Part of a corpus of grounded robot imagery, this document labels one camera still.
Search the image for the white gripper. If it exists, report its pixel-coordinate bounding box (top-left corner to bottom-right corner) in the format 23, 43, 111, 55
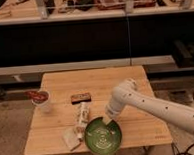
102, 103, 122, 125

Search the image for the green ceramic bowl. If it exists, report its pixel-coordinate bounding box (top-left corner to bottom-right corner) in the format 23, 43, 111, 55
84, 117, 123, 155

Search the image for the white tube package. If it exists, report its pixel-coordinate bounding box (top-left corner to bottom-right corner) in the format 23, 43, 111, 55
76, 102, 90, 140

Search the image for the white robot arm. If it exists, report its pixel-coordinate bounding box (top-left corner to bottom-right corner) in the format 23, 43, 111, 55
102, 79, 194, 135

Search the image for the brown chocolate bar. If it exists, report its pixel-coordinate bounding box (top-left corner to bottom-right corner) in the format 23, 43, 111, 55
71, 93, 91, 105

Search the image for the white cup with red lid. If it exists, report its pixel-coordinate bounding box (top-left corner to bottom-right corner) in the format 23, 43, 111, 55
25, 90, 52, 114

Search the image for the dark box on right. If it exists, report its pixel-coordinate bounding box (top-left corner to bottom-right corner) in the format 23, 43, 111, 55
171, 40, 194, 68

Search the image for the background shelf unit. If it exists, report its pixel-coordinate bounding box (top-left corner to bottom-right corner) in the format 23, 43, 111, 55
0, 0, 194, 25

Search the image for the black cable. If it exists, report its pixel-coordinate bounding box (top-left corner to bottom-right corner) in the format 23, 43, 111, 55
170, 138, 194, 155

